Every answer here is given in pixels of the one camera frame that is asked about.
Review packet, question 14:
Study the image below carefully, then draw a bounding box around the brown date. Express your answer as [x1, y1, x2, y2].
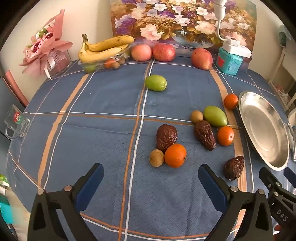
[223, 156, 245, 181]
[194, 120, 216, 151]
[156, 124, 178, 153]

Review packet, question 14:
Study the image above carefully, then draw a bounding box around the orange tangerine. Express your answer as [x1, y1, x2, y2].
[164, 143, 187, 168]
[217, 126, 235, 146]
[224, 93, 238, 110]

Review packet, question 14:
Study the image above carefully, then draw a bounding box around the oval green mango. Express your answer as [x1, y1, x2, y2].
[203, 106, 228, 127]

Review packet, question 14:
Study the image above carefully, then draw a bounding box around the orange tangerine front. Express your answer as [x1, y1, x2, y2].
[164, 143, 187, 168]

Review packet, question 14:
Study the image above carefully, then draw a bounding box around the tan longan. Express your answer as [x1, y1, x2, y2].
[190, 110, 204, 123]
[149, 149, 164, 168]

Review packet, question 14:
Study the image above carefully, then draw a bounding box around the tan longan front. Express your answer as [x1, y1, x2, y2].
[149, 149, 164, 168]

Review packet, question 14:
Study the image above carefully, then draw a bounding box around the round green jujube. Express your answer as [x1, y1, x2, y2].
[145, 75, 167, 92]

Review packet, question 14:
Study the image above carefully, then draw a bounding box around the silver metal plate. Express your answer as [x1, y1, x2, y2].
[238, 91, 290, 171]

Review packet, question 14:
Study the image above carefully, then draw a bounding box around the white shelf unit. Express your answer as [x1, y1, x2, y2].
[268, 24, 296, 112]

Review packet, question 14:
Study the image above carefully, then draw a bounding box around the clear glass mug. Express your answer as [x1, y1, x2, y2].
[4, 104, 31, 140]

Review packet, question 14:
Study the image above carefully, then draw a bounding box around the teal house-shaped box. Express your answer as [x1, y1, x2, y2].
[216, 47, 243, 76]

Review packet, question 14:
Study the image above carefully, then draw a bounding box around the white power strip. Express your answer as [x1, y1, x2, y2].
[222, 36, 252, 58]

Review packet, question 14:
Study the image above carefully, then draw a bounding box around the blue plaid tablecloth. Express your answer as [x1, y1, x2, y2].
[6, 57, 287, 240]

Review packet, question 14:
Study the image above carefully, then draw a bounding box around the large red apple right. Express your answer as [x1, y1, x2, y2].
[191, 48, 213, 70]

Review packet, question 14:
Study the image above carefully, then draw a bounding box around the pink flower bouquet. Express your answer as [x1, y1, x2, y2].
[19, 9, 73, 79]

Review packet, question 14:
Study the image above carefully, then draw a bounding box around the clear fruit tray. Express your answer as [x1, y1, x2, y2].
[78, 45, 132, 73]

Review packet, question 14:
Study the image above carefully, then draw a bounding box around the red apple middle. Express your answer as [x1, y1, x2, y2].
[152, 43, 176, 62]

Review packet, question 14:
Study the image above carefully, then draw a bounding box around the banana bunch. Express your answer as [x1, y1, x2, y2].
[78, 34, 135, 63]

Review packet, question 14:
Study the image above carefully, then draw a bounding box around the floral painting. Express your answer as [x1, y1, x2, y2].
[110, 1, 256, 50]

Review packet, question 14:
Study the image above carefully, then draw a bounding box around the white lamp with gooseneck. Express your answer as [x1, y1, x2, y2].
[214, 0, 227, 41]

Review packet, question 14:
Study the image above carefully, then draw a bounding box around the pale pink apple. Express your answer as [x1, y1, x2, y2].
[132, 44, 152, 61]

